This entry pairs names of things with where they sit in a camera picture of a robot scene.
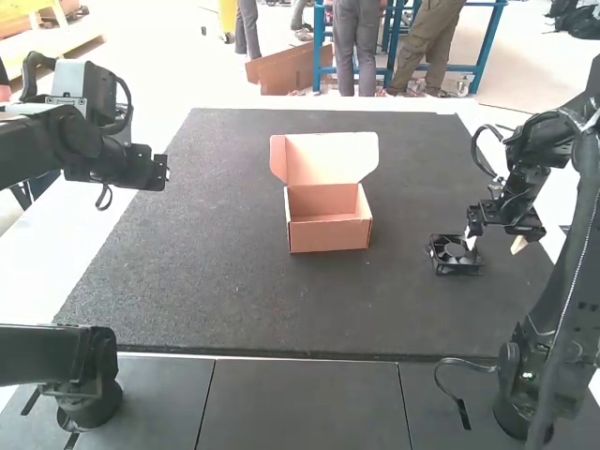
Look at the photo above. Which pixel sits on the black square fan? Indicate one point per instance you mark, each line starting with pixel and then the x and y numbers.
pixel 452 253

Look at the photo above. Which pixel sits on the dark base panel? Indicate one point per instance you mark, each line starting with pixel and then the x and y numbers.
pixel 422 422
pixel 154 403
pixel 304 408

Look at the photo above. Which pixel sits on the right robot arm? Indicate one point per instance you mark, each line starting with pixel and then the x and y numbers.
pixel 576 281

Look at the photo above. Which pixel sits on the yellow bin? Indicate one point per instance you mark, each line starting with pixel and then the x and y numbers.
pixel 227 16

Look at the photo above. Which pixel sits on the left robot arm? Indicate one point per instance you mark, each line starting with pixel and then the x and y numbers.
pixel 28 140

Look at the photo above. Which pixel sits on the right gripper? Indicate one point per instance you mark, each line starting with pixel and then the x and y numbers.
pixel 515 201

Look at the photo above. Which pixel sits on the cardboard box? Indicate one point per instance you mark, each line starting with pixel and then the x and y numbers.
pixel 328 225

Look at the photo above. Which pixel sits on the brown cardboard sheet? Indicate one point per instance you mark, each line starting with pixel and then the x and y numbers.
pixel 286 70

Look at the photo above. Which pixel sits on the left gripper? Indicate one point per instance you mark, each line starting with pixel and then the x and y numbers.
pixel 117 164

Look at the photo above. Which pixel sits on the blue metal frame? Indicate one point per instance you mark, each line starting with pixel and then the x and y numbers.
pixel 323 47

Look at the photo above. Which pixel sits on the black mat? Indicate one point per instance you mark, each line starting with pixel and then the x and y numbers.
pixel 211 281

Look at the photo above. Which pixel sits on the black bags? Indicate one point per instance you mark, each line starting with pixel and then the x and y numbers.
pixel 579 19

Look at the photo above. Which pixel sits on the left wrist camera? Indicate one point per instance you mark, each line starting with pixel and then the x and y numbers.
pixel 70 77

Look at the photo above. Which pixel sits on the wooden pallet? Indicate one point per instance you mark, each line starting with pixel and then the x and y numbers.
pixel 47 23

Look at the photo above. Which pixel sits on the person's legs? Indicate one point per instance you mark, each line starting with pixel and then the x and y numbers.
pixel 356 47
pixel 248 28
pixel 300 23
pixel 422 47

